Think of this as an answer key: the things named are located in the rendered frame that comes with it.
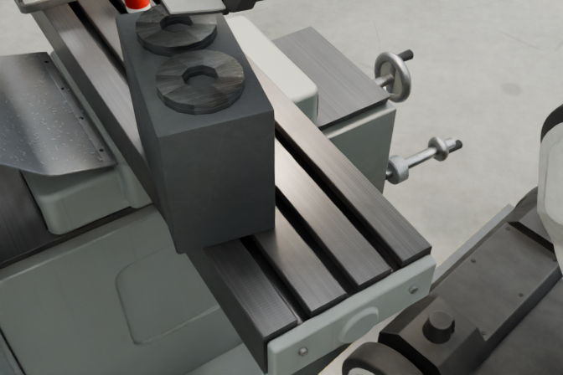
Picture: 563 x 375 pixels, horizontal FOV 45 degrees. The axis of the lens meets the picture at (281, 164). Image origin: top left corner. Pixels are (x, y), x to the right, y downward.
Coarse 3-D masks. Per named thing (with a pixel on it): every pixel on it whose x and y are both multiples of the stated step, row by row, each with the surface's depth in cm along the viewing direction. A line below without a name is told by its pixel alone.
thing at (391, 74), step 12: (384, 60) 148; (396, 60) 144; (384, 72) 150; (396, 72) 146; (408, 72) 144; (384, 84) 147; (396, 84) 148; (408, 84) 144; (396, 96) 148; (408, 96) 146
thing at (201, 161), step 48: (144, 48) 74; (192, 48) 73; (240, 48) 75; (144, 96) 69; (192, 96) 67; (240, 96) 69; (144, 144) 85; (192, 144) 67; (240, 144) 69; (192, 192) 71; (240, 192) 74; (192, 240) 77
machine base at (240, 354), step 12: (240, 348) 154; (216, 360) 152; (228, 360) 152; (240, 360) 152; (252, 360) 152; (324, 360) 155; (192, 372) 150; (204, 372) 150; (216, 372) 150; (228, 372) 150; (240, 372) 150; (252, 372) 150; (300, 372) 152; (312, 372) 154
